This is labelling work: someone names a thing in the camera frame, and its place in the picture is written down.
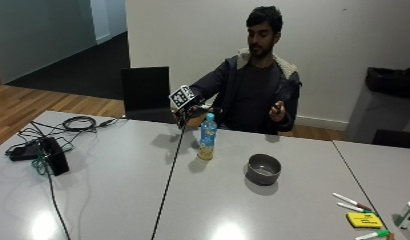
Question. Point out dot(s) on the the person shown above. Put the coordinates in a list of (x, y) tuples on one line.
[(253, 83)]

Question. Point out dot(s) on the clear bottle with blue label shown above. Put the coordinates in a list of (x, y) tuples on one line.
[(208, 140)]

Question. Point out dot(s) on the grey metal bowl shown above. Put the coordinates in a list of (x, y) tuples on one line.
[(264, 169)]

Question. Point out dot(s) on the white cube with black markers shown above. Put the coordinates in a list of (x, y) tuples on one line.
[(182, 96)]

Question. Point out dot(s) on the grey bin with black bag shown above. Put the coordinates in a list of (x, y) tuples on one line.
[(382, 103)]

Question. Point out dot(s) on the dark chair back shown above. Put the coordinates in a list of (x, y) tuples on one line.
[(394, 138)]

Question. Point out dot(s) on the black chair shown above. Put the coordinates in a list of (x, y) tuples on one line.
[(145, 95)]

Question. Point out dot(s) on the white marker with green cap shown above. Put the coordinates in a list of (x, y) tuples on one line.
[(353, 208), (373, 235)]

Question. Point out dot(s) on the yellow sticky note pad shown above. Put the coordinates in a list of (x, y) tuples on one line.
[(364, 220)]

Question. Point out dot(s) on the white plastic bottle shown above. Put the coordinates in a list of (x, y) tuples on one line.
[(409, 213)]

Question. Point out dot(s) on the black electronic box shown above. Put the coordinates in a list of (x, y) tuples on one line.
[(55, 155)]

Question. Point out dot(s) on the black flat device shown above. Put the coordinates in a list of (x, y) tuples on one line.
[(21, 151)]

